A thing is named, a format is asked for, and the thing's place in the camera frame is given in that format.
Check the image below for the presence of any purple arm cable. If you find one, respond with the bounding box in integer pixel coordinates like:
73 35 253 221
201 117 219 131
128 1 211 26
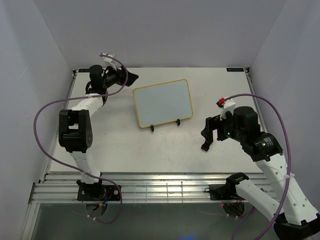
33 51 130 225
228 93 293 240

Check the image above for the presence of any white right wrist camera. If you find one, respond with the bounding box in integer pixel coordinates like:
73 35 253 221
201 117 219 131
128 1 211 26
216 97 236 121

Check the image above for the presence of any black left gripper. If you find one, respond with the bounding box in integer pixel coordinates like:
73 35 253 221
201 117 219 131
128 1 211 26
102 63 139 89

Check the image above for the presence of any black wire whiteboard stand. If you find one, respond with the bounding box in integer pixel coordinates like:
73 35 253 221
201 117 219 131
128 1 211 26
149 118 181 133

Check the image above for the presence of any right blue corner label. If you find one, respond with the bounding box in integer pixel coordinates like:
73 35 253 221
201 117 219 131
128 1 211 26
226 67 244 72

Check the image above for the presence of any blue corner label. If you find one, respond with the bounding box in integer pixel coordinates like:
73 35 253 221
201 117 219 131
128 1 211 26
78 68 90 73
226 67 244 72

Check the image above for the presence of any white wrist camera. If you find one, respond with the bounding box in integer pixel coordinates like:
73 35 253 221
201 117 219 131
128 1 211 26
100 52 118 71
216 97 236 121

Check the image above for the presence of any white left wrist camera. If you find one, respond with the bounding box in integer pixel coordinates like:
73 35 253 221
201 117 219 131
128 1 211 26
100 52 118 71

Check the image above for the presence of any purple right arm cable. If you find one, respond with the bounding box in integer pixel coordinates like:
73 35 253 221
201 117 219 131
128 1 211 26
228 93 293 240

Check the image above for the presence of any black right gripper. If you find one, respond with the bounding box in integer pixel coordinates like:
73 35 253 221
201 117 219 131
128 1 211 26
200 108 245 143

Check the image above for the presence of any left blue corner label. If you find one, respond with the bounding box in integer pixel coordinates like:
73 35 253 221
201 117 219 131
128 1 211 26
78 68 90 73

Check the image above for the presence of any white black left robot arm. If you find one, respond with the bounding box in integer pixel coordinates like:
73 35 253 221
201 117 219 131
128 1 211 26
58 64 139 201

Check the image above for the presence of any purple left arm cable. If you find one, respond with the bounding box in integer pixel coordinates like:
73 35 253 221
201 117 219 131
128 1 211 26
33 51 130 225

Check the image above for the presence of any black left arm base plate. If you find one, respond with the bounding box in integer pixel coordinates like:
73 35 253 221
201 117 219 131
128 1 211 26
76 182 120 202

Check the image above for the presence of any yellow framed small whiteboard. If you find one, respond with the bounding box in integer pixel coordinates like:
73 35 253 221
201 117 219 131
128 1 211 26
132 79 194 129

